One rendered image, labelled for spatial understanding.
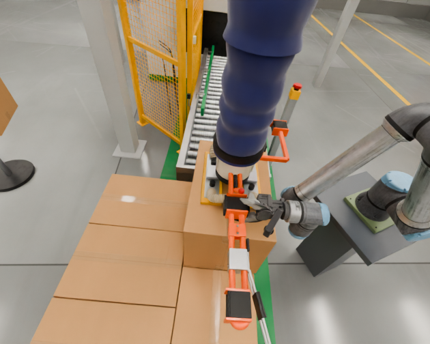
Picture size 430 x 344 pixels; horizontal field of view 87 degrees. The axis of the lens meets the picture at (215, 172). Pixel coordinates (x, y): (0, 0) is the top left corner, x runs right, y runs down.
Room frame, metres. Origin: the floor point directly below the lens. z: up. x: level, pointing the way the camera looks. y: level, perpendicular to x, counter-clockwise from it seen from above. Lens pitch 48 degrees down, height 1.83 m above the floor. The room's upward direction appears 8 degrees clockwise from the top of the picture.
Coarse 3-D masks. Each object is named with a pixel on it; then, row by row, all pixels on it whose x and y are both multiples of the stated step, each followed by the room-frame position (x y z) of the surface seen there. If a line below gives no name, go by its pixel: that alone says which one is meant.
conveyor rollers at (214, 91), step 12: (216, 60) 3.21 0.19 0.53; (204, 72) 2.77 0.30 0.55; (216, 72) 2.85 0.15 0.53; (204, 84) 2.49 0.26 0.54; (216, 84) 2.52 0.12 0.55; (216, 96) 2.25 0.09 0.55; (216, 108) 2.05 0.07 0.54; (204, 120) 1.79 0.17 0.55; (216, 120) 1.87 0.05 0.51; (192, 132) 1.59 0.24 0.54; (204, 132) 1.61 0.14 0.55; (192, 144) 1.43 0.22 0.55; (192, 156) 1.32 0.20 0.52
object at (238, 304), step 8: (232, 288) 0.21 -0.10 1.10; (232, 296) 0.18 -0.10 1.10; (240, 296) 0.19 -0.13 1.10; (248, 296) 0.19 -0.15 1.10; (232, 304) 0.16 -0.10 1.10; (240, 304) 0.17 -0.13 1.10; (248, 304) 0.17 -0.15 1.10; (232, 312) 0.14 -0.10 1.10; (240, 312) 0.15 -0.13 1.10; (248, 312) 0.15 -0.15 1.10; (224, 320) 0.13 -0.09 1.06; (232, 320) 0.12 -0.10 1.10; (240, 320) 0.13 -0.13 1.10; (248, 320) 0.13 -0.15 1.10
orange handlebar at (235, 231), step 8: (280, 136) 1.00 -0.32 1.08; (264, 160) 0.81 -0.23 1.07; (272, 160) 0.81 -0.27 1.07; (280, 160) 0.81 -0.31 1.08; (288, 160) 0.83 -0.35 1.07; (232, 176) 0.66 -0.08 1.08; (240, 176) 0.67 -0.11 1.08; (232, 184) 0.62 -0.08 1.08; (240, 184) 0.62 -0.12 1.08; (232, 192) 0.57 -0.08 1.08; (232, 216) 0.46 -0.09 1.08; (240, 216) 0.47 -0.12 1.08; (232, 224) 0.43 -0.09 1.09; (240, 224) 0.43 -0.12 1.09; (232, 232) 0.39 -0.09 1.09; (240, 232) 0.40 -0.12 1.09; (232, 240) 0.36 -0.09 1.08; (240, 240) 0.37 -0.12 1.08; (232, 272) 0.26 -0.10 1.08; (232, 280) 0.23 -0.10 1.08; (240, 328) 0.11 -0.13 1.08
